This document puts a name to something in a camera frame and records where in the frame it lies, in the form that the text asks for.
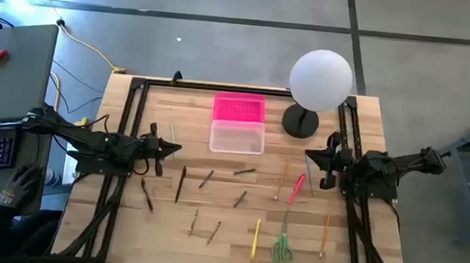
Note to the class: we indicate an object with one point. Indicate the grey desk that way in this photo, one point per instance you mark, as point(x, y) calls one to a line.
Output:
point(34, 149)

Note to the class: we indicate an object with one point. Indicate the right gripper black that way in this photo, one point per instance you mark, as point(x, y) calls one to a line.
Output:
point(333, 161)

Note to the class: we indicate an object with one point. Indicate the dark green crayon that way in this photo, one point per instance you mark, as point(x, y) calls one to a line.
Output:
point(206, 179)
point(240, 199)
point(244, 172)

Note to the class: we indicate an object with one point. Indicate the white plastic bottle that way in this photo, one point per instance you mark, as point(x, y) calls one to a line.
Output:
point(51, 178)

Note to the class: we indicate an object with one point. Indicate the black aluminium table frame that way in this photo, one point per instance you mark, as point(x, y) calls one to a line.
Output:
point(221, 88)

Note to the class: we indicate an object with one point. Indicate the grey pencil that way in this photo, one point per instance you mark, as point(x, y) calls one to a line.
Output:
point(311, 181)

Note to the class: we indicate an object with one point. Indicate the pink and clear pencil box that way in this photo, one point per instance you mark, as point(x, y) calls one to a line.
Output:
point(239, 106)

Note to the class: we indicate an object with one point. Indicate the person's hand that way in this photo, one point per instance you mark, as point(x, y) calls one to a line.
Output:
point(20, 186)

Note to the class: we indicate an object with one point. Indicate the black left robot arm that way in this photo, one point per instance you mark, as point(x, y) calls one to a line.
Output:
point(91, 137)

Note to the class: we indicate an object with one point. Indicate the grey metal table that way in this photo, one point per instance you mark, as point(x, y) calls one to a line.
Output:
point(457, 195)

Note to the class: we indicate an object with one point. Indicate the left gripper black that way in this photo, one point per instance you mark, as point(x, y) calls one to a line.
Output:
point(155, 147)

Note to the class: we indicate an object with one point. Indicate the white globe lamp black base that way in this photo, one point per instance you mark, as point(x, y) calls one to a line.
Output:
point(321, 79)

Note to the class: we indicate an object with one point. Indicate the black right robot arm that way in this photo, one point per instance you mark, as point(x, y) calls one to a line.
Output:
point(383, 166)

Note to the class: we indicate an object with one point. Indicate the grey laptop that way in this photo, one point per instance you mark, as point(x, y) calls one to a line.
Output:
point(16, 80)

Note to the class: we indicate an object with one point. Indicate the pink pen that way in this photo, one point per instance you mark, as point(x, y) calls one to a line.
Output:
point(297, 189)

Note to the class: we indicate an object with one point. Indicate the black pen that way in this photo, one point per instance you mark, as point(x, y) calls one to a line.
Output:
point(147, 195)
point(180, 184)

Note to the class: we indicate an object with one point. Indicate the yellow-green Crayola crayon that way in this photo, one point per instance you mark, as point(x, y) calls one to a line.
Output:
point(193, 222)
point(213, 233)

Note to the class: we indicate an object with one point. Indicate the small black clamp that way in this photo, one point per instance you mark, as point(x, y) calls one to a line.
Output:
point(176, 77)

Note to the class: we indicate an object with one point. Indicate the orange pencil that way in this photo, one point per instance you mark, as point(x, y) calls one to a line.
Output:
point(325, 236)

